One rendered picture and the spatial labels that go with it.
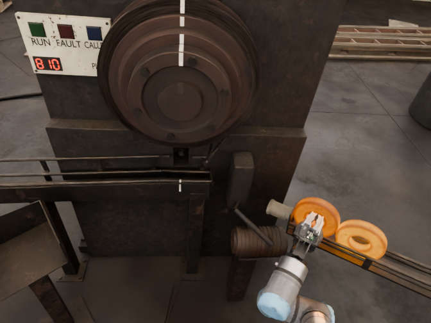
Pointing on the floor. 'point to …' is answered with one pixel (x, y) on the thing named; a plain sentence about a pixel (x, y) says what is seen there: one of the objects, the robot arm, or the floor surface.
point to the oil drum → (422, 104)
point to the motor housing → (239, 289)
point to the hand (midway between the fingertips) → (317, 214)
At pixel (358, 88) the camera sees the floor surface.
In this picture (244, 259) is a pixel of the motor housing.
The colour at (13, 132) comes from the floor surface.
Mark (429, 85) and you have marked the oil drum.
